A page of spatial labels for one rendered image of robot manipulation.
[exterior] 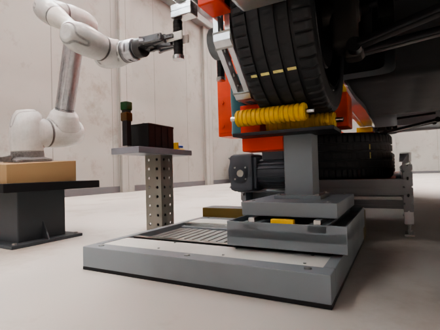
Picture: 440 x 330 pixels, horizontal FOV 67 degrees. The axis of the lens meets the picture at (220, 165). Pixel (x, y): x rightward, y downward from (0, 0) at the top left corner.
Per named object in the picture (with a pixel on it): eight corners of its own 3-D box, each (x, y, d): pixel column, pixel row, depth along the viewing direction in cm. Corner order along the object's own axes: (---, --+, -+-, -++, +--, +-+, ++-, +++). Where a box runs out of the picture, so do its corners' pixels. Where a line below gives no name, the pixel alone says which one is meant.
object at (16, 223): (-51, 245, 165) (-51, 184, 165) (46, 228, 208) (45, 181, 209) (4, 255, 140) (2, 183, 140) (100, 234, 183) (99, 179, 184)
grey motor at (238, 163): (317, 228, 138) (314, 143, 139) (227, 223, 158) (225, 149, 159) (325, 221, 154) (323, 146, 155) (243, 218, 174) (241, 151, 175)
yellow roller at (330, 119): (342, 126, 110) (341, 109, 110) (258, 133, 124) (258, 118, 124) (344, 128, 115) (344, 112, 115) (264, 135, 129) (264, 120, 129)
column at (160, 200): (162, 239, 165) (160, 154, 166) (146, 238, 170) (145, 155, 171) (174, 235, 174) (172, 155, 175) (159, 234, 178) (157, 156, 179)
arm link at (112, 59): (135, 68, 141) (111, 58, 130) (108, 74, 149) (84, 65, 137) (135, 44, 142) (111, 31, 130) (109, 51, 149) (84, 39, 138)
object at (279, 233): (348, 258, 88) (346, 222, 88) (227, 247, 105) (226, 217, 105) (365, 228, 132) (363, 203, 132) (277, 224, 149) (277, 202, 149)
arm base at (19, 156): (-7, 163, 171) (-7, 152, 170) (38, 160, 188) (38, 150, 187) (6, 163, 159) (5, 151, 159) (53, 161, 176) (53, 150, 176)
